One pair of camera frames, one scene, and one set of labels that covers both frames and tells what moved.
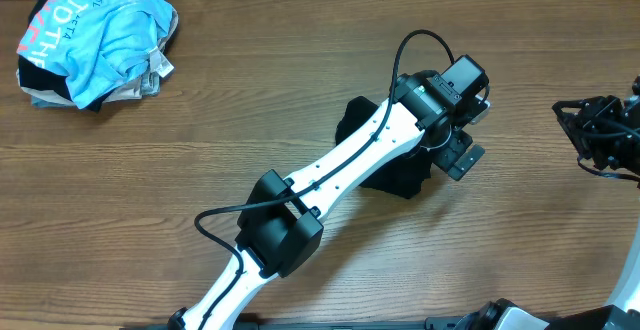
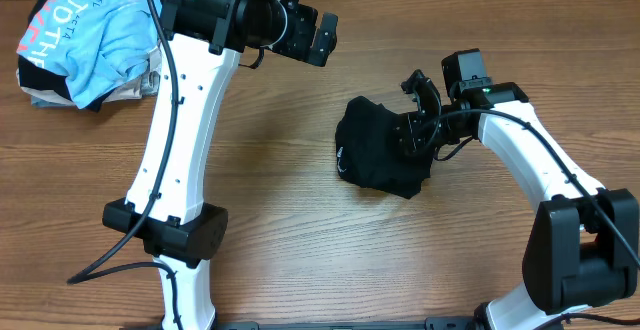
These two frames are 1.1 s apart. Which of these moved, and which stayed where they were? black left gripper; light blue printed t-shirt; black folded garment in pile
Moved: black left gripper
Stayed: black folded garment in pile; light blue printed t-shirt
